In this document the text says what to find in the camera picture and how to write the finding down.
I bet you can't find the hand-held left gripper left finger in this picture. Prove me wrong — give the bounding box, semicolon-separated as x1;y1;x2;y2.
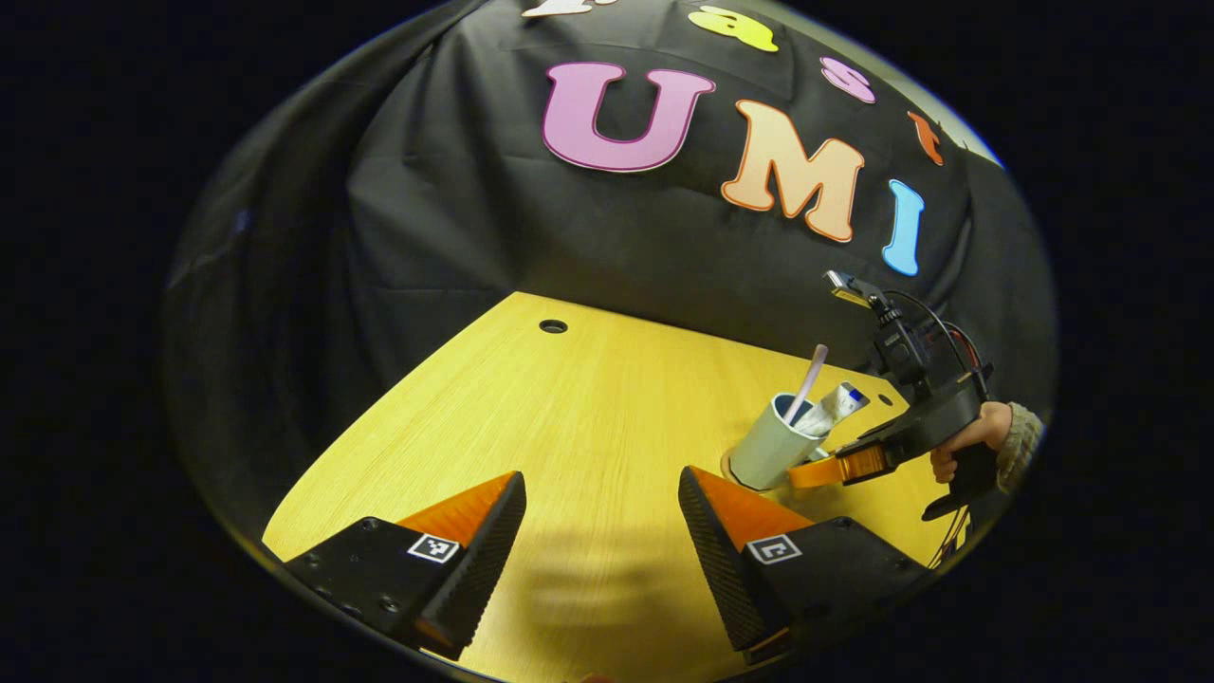
283;470;529;662

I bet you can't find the wooden desktop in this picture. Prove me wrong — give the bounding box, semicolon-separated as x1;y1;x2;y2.
261;290;968;683

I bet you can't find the black backdrop cloth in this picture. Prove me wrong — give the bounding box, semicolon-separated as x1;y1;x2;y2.
161;0;1061;570

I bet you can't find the pale green cup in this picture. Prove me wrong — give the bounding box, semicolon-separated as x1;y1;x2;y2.
728;392;832;492

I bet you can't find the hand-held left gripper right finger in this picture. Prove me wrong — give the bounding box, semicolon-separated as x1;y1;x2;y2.
677;465;935;665

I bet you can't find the round brown coaster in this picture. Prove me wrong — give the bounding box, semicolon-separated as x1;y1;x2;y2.
719;448;760;492

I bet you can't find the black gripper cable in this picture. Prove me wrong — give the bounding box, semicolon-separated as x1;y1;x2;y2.
887;289;993;399

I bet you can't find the white toothpaste tube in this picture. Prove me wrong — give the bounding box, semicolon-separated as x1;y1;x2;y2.
795;381;870;439

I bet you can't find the pink toothbrush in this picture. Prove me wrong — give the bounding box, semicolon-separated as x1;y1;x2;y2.
782;343;830;426

